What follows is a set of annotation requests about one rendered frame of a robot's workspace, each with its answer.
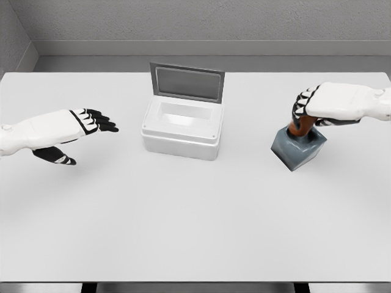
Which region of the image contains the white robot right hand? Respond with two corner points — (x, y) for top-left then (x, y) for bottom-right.
(291, 82), (374, 128)

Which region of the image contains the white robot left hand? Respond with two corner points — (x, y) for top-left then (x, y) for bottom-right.
(25, 108), (120, 167)

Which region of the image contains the grey stamp with brown handle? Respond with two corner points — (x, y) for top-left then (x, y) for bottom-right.
(270, 117), (328, 173)

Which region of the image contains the white rectangular storage box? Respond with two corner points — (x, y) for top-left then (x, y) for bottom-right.
(141, 96), (226, 161)

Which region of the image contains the grey hinged box lid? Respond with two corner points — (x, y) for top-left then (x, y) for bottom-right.
(149, 62), (226, 105)

